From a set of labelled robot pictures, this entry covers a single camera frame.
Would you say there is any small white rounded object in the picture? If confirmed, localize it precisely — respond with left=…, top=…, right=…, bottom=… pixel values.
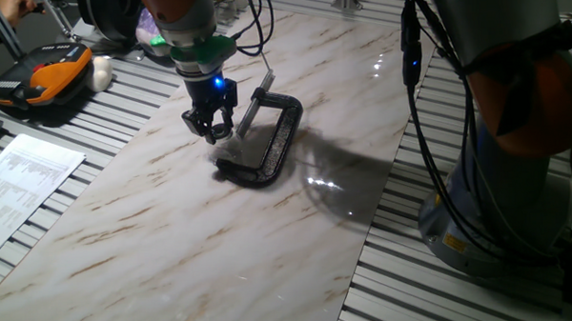
left=84, top=55, right=114, bottom=94

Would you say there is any black C-clamp with steel screw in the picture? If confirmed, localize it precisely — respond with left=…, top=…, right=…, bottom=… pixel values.
left=211, top=67, right=307, bottom=191

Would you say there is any grey metal strut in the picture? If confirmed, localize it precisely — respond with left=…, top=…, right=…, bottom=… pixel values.
left=0, top=0, right=26, bottom=61

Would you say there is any marble pattern board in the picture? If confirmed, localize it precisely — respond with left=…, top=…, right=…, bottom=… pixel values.
left=0, top=2, right=445, bottom=321

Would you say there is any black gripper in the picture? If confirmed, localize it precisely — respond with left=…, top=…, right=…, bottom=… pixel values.
left=180, top=70, right=241, bottom=147

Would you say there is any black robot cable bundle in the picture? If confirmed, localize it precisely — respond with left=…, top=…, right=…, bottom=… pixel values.
left=230, top=0, right=572, bottom=287

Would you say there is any purple plastic bag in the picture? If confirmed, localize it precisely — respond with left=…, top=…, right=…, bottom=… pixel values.
left=134, top=7, right=165, bottom=52

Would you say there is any white printed paper sheet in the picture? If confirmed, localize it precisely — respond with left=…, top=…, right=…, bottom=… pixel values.
left=0, top=130, right=90, bottom=261

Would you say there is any silver tripod leg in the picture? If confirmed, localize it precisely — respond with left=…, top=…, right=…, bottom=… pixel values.
left=39, top=0, right=81, bottom=45

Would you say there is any orange and black teach pendant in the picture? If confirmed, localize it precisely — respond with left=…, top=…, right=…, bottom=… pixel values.
left=0, top=41, right=96, bottom=112

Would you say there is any person's hand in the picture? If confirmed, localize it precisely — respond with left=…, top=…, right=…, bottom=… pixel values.
left=0, top=0, right=39, bottom=28

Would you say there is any large black round object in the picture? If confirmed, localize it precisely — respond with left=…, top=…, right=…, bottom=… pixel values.
left=77, top=0, right=145, bottom=45

